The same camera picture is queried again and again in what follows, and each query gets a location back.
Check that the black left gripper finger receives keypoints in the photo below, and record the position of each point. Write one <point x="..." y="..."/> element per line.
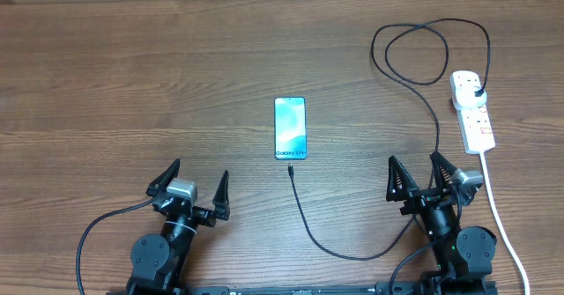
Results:
<point x="161" y="182"/>
<point x="221" y="199"/>

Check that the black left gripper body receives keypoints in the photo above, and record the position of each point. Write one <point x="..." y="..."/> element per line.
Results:
<point x="203" y="216"/>

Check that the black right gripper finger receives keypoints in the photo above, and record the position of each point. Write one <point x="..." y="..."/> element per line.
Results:
<point x="400" y="183"/>
<point x="443" y="170"/>

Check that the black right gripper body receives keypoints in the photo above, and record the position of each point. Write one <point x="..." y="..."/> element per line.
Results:
<point x="419" y="199"/>

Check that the blue Samsung Galaxy smartphone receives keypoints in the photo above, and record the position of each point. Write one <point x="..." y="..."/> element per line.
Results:
<point x="290" y="124"/>

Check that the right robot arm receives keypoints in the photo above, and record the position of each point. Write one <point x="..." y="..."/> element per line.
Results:
<point x="463" y="255"/>

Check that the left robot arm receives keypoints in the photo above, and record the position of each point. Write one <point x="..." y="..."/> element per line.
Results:
<point x="158" y="260"/>

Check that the white charger plug adapter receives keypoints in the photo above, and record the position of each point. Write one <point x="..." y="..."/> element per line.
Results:
<point x="466" y="98"/>

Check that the white power strip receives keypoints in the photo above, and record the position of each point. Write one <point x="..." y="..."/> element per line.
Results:
<point x="474" y="123"/>

